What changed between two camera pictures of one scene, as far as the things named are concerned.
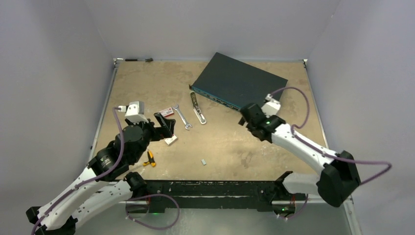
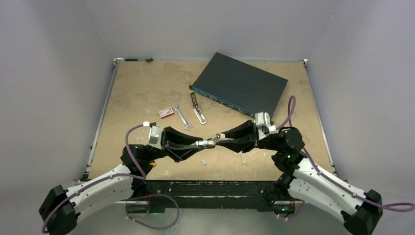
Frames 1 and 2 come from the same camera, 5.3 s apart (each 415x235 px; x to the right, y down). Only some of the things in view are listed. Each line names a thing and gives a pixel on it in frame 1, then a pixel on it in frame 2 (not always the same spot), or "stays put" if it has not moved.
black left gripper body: [151, 132] → [164, 143]
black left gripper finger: [170, 124] → [180, 155]
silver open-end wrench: [175, 106] stays put
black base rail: [213, 194] stays put
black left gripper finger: [166, 130] → [173, 135]
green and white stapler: [199, 115] stays put
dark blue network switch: [235, 84] stays put
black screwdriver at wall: [147, 60] stays put
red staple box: [167, 112] stays put
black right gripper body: [242, 122] → [267, 142]
